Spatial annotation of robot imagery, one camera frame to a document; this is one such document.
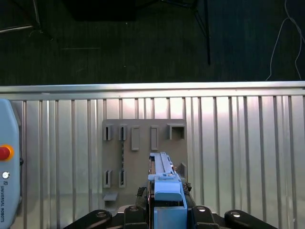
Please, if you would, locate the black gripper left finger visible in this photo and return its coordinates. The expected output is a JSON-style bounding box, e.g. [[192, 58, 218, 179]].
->
[[63, 186, 150, 229]]

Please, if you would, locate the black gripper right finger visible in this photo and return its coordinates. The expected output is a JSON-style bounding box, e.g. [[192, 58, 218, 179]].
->
[[181, 182, 279, 229]]

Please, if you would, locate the hard disk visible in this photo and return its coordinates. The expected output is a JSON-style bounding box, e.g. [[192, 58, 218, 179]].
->
[[147, 151, 189, 229]]

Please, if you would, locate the grey parts rack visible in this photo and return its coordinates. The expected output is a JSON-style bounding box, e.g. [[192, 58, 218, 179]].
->
[[102, 118, 188, 210]]

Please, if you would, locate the RAM stick on rack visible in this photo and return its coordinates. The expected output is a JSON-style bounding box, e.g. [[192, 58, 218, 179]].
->
[[121, 127, 125, 186]]

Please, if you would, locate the pale blue teach pendant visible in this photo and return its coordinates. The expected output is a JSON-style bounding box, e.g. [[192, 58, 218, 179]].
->
[[0, 99, 23, 226]]

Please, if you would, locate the white floor cable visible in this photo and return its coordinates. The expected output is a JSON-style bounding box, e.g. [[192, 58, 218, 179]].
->
[[265, 0, 305, 81]]

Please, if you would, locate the metal stand frame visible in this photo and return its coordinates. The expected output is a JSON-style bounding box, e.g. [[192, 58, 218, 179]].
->
[[0, 0, 53, 41]]

